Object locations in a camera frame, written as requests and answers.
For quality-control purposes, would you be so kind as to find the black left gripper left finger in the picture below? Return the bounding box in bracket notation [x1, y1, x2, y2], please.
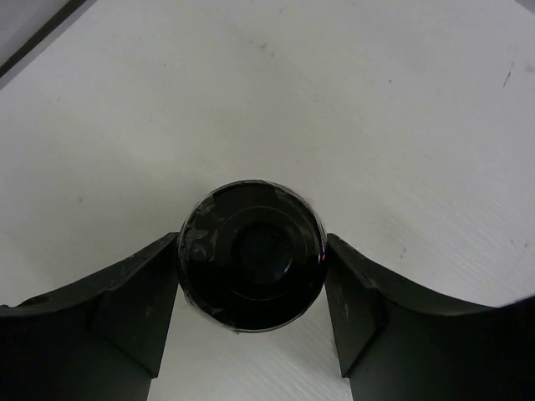
[1, 232, 178, 400]

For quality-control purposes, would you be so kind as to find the aluminium table edge rail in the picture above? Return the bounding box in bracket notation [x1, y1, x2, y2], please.
[1, 1, 92, 81]

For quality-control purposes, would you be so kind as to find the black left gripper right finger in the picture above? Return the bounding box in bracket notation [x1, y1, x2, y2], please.
[325, 235, 534, 400]

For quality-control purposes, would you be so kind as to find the black knob cap grinder bottle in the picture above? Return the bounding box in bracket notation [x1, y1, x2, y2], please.
[177, 180, 327, 333]

